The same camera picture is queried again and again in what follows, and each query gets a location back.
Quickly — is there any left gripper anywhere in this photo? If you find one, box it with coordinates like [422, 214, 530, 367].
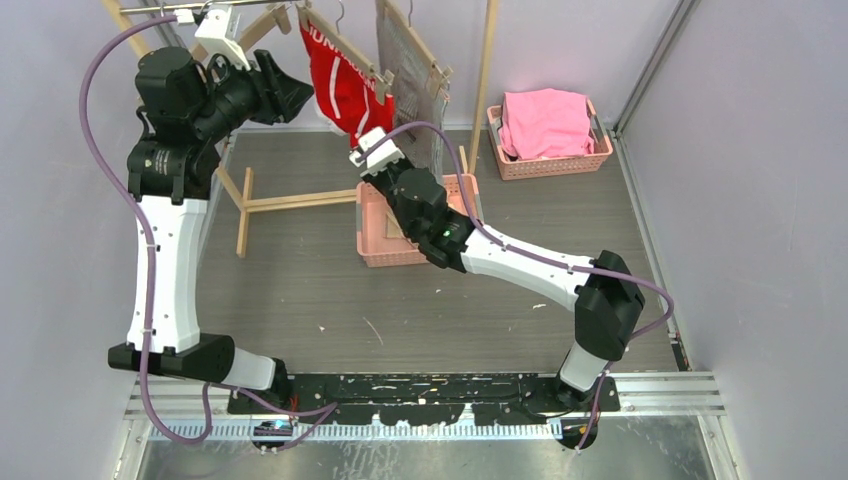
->
[191, 46, 314, 144]

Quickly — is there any beige underwear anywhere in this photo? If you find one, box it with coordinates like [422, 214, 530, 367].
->
[384, 214, 406, 240]

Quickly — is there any red underwear white trim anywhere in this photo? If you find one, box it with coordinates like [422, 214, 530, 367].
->
[300, 23, 395, 147]

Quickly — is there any beige hanger holding red underwear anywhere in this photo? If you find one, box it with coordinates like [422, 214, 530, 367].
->
[297, 1, 394, 105]

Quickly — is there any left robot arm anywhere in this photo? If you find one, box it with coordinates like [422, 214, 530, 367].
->
[108, 47, 313, 413]

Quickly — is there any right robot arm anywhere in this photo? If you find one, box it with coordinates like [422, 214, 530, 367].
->
[350, 121, 645, 411]

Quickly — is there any grey striped underwear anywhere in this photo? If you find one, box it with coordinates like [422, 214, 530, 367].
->
[376, 19, 449, 184]

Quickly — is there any empty beige clip hanger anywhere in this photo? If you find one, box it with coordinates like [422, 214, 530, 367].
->
[154, 1, 230, 25]

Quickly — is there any beige hanger holding striped underwear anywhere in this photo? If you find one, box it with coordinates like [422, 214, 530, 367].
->
[375, 1, 453, 97]

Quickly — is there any empty pink basket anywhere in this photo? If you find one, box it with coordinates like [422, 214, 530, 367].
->
[356, 174, 483, 268]

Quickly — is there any pink cloth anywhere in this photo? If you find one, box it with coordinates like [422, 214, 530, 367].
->
[500, 88, 594, 159]

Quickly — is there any pink basket with clothes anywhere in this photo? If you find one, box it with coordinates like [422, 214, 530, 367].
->
[486, 98, 614, 181]

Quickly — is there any wooden clothes rack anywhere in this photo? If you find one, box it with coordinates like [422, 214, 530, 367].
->
[100, 0, 502, 260]

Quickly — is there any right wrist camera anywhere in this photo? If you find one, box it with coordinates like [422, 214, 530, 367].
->
[348, 127, 404, 178]

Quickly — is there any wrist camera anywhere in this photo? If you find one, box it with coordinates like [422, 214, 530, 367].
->
[348, 127, 404, 178]
[189, 5, 253, 71]

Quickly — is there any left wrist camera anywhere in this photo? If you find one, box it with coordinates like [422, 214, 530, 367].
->
[189, 5, 253, 71]

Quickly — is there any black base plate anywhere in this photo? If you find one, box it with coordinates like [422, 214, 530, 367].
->
[227, 372, 621, 429]

